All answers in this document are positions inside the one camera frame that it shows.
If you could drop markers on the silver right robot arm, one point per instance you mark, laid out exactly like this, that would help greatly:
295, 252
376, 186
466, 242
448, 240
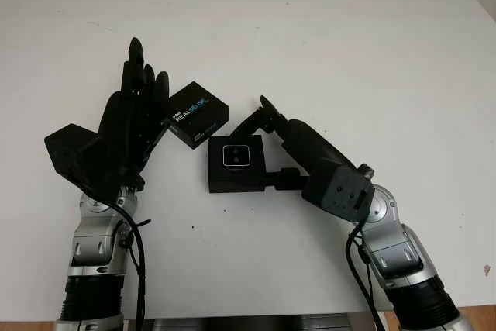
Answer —
391, 249

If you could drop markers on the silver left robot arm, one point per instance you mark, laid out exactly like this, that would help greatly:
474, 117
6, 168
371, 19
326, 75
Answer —
93, 238

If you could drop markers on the small silver square camera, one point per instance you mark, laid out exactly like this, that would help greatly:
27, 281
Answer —
237, 157

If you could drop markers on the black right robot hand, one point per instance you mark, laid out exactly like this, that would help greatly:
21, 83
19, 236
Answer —
310, 145

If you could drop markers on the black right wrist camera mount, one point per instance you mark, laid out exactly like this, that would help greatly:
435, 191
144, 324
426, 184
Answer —
341, 195

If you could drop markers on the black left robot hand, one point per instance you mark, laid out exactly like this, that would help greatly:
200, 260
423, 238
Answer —
124, 129

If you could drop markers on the black RealSense box lid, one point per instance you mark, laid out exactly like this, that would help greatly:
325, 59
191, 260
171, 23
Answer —
197, 114

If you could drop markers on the dark grey robot torso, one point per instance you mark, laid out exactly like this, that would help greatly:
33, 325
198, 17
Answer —
252, 325

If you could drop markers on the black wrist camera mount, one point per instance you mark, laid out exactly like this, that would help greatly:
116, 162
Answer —
341, 195
66, 149

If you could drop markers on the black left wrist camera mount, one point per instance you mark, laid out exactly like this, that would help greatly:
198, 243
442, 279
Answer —
66, 149

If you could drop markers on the black box base with insert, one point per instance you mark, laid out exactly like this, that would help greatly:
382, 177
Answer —
217, 184

